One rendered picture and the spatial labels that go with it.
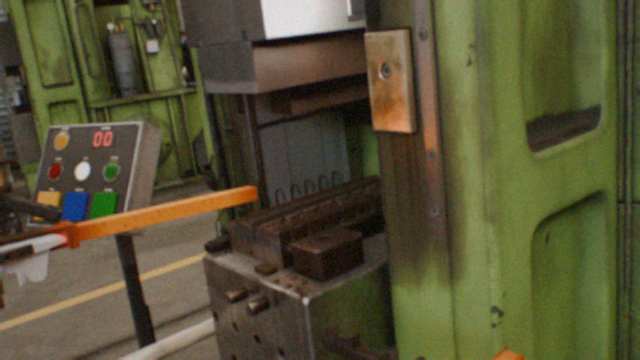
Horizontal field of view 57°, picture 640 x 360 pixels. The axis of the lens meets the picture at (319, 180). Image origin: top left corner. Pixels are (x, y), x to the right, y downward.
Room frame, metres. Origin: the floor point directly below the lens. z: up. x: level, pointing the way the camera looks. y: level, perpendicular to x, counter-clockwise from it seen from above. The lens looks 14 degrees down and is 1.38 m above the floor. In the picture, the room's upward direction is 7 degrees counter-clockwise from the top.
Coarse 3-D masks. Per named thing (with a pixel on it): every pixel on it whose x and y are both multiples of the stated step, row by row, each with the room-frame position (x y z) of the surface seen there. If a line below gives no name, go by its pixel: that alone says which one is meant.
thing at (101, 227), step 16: (224, 192) 1.00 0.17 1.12; (240, 192) 1.00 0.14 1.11; (256, 192) 1.02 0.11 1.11; (144, 208) 0.92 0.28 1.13; (160, 208) 0.92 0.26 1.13; (176, 208) 0.93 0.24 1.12; (192, 208) 0.95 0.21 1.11; (208, 208) 0.96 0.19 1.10; (64, 224) 0.83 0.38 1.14; (80, 224) 0.85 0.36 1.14; (96, 224) 0.85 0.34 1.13; (112, 224) 0.86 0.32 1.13; (128, 224) 0.88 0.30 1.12; (144, 224) 0.89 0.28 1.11; (0, 240) 0.78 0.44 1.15; (16, 240) 0.78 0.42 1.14; (80, 240) 0.83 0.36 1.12
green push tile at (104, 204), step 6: (96, 198) 1.44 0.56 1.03; (102, 198) 1.43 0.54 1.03; (108, 198) 1.43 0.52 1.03; (114, 198) 1.42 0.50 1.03; (96, 204) 1.43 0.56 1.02; (102, 204) 1.43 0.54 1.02; (108, 204) 1.42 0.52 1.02; (114, 204) 1.41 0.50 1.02; (96, 210) 1.43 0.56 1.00; (102, 210) 1.42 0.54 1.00; (108, 210) 1.41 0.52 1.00; (114, 210) 1.40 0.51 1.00; (90, 216) 1.43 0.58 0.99; (96, 216) 1.42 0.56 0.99; (102, 216) 1.41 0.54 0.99
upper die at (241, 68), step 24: (216, 48) 1.22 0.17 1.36; (240, 48) 1.15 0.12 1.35; (264, 48) 1.14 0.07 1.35; (288, 48) 1.17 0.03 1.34; (312, 48) 1.21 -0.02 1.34; (336, 48) 1.24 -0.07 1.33; (360, 48) 1.29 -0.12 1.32; (216, 72) 1.23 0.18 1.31; (240, 72) 1.16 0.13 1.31; (264, 72) 1.13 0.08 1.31; (288, 72) 1.16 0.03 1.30; (312, 72) 1.20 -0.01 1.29; (336, 72) 1.24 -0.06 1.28; (360, 72) 1.28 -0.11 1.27
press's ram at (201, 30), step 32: (192, 0) 1.27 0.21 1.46; (224, 0) 1.17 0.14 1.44; (256, 0) 1.09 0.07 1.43; (288, 0) 1.12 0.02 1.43; (320, 0) 1.16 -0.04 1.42; (192, 32) 1.29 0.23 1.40; (224, 32) 1.19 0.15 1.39; (256, 32) 1.10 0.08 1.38; (288, 32) 1.11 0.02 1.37; (320, 32) 1.16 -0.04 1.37
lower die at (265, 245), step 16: (368, 176) 1.48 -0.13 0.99; (320, 192) 1.43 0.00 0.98; (336, 192) 1.34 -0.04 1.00; (272, 208) 1.34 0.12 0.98; (288, 208) 1.25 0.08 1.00; (320, 208) 1.25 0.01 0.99; (336, 208) 1.24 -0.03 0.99; (352, 208) 1.24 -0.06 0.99; (368, 208) 1.27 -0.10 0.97; (240, 224) 1.23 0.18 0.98; (272, 224) 1.17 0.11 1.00; (288, 224) 1.17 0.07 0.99; (304, 224) 1.16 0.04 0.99; (320, 224) 1.18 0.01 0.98; (336, 224) 1.21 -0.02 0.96; (384, 224) 1.30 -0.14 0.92; (240, 240) 1.24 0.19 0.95; (256, 240) 1.19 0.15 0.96; (272, 240) 1.14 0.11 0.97; (288, 240) 1.13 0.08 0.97; (256, 256) 1.19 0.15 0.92; (272, 256) 1.14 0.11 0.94
